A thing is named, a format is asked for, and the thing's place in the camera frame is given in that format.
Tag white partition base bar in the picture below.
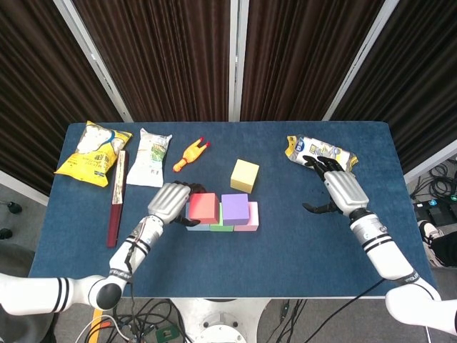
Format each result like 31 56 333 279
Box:
403 141 457 185
0 169 49 207

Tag black coiled cables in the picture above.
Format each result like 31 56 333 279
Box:
410 162 457 201

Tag floor cable bundle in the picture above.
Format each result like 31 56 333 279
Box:
74 298 190 343

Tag brown curtain panel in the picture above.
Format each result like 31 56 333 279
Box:
73 0 231 122
241 0 385 122
330 0 457 174
0 0 124 196

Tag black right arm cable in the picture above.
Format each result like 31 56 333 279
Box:
316 278 387 343

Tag light blue foam cube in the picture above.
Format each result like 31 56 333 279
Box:
185 202 211 232

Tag purple foam cube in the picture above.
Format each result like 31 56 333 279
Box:
221 194 250 227

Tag black trouser leg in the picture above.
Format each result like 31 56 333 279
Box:
426 230 457 268

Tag yellow rubber chicken toy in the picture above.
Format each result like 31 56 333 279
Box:
172 136 211 174

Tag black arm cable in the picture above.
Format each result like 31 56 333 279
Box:
316 278 387 343
123 242 139 322

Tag black floor cables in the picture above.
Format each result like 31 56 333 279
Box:
263 299 308 343

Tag red foam cube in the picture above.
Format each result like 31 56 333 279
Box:
188 192 221 223

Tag green circuit board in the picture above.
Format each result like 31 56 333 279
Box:
156 327 178 342

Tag white sneaker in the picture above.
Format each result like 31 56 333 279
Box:
417 220 444 248

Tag black device green lights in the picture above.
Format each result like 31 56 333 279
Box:
412 199 457 229

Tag white snack bag green print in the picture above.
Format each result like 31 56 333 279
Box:
126 127 173 188

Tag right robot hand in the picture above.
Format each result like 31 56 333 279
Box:
301 154 370 217

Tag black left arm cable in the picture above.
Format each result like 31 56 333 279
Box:
123 242 139 322

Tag blue table cloth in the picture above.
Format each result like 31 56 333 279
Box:
28 121 439 298

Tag white partition post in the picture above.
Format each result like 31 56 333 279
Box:
321 0 400 122
53 0 135 123
228 0 250 122

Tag green foam cube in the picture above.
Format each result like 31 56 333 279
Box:
209 203 235 232

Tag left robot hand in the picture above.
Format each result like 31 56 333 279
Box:
147 180 207 228

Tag pink foam cube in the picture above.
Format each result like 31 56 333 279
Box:
233 201 259 232

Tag yellow foam cube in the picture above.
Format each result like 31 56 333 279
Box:
230 159 260 194

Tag white yellow snack packet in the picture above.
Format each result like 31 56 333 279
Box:
284 134 359 176

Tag yellow popcorn snack bag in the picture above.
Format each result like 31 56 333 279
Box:
54 120 133 188

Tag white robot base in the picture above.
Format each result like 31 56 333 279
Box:
169 298 271 343

